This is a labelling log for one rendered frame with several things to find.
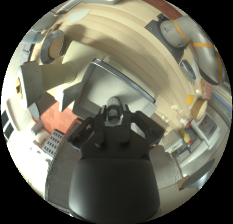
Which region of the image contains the grey speckled scale platter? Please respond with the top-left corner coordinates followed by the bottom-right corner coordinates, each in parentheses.
top-left (72, 58), bottom-right (158, 120)

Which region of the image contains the grey cylinder container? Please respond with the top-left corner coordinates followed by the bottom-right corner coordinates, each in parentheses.
top-left (30, 120), bottom-right (45, 137)

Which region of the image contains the grey round disc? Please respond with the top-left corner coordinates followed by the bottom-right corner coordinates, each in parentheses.
top-left (28, 101), bottom-right (41, 121)

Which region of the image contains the yellow bottle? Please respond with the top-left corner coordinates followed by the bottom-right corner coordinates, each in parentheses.
top-left (178, 128), bottom-right (191, 143)

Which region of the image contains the white mixer machine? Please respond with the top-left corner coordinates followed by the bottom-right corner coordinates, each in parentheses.
top-left (190, 111), bottom-right (221, 146)

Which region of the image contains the steel mixing bowl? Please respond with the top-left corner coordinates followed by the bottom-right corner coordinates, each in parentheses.
top-left (181, 158), bottom-right (216, 190)

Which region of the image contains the grey slotted rack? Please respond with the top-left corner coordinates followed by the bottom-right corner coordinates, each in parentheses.
top-left (41, 129), bottom-right (65, 158)

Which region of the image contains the wooden board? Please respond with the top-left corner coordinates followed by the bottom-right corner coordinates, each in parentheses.
top-left (199, 79), bottom-right (206, 97)

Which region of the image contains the grey flat baking tray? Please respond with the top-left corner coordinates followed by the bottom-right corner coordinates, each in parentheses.
top-left (54, 0), bottom-right (87, 16)

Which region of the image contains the pale grey oval cloth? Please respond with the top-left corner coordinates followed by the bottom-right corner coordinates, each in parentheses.
top-left (65, 9), bottom-right (91, 24)

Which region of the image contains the grey wedge-shaped plate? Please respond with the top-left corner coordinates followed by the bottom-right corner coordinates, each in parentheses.
top-left (59, 80), bottom-right (86, 112)

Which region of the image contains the wire rack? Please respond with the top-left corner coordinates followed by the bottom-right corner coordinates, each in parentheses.
top-left (171, 152), bottom-right (185, 188)

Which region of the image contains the grey cylindrical weight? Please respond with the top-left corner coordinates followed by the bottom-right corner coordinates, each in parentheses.
top-left (106, 96), bottom-right (125, 127)

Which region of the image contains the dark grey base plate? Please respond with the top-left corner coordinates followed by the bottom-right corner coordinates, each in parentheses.
top-left (144, 13), bottom-right (188, 65)

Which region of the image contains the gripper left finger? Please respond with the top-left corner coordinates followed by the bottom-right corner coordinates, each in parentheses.
top-left (67, 104), bottom-right (108, 151)

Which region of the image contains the dark window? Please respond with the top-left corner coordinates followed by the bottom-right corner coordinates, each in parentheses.
top-left (1, 110), bottom-right (14, 138)

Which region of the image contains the blue-grey mug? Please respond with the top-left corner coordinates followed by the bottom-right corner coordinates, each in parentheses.
top-left (21, 32), bottom-right (45, 45)

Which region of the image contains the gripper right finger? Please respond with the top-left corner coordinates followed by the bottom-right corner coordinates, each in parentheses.
top-left (121, 103), bottom-right (165, 149)

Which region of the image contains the yellow paper note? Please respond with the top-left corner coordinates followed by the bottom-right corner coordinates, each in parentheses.
top-left (184, 93), bottom-right (195, 105)

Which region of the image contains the brass dial centre knob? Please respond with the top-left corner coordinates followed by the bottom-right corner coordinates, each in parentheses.
top-left (15, 77), bottom-right (24, 100)

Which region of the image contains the wicker proofing basket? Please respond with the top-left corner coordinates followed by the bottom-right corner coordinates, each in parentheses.
top-left (191, 98), bottom-right (208, 123)

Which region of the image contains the grey box device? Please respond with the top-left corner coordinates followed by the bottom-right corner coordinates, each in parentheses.
top-left (161, 131), bottom-right (183, 153)

